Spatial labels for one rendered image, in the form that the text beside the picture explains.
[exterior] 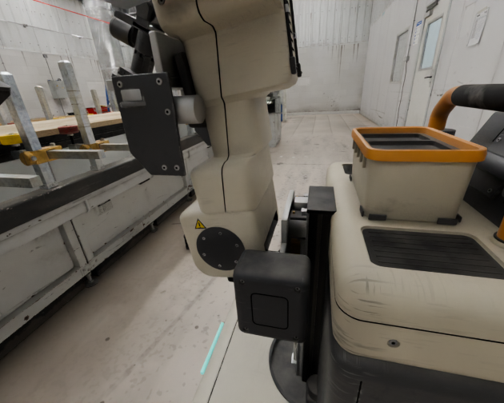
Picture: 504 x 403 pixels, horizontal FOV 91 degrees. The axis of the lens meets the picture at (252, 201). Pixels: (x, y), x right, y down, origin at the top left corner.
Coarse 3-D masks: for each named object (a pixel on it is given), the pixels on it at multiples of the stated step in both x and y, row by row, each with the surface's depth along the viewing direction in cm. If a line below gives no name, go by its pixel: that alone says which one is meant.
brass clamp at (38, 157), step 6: (36, 150) 93; (42, 150) 95; (48, 150) 97; (24, 156) 91; (30, 156) 91; (36, 156) 93; (42, 156) 95; (48, 156) 97; (24, 162) 92; (30, 162) 91; (36, 162) 93; (42, 162) 95
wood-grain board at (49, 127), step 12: (48, 120) 180; (60, 120) 173; (72, 120) 166; (96, 120) 154; (108, 120) 150; (120, 120) 159; (0, 132) 116; (12, 132) 113; (36, 132) 112; (48, 132) 117; (0, 144) 99
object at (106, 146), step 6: (78, 144) 123; (102, 144) 120; (108, 144) 119; (114, 144) 118; (120, 144) 117; (126, 144) 116; (108, 150) 119; (114, 150) 119; (120, 150) 118; (126, 150) 117
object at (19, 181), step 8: (0, 176) 73; (8, 176) 72; (16, 176) 72; (24, 176) 71; (32, 176) 71; (0, 184) 73; (8, 184) 72; (16, 184) 71; (24, 184) 70; (32, 184) 70; (40, 184) 72
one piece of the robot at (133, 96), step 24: (168, 48) 39; (168, 72) 36; (120, 96) 39; (144, 96) 38; (168, 96) 38; (192, 96) 39; (144, 120) 40; (168, 120) 39; (192, 120) 40; (144, 144) 42; (168, 144) 41; (168, 168) 43
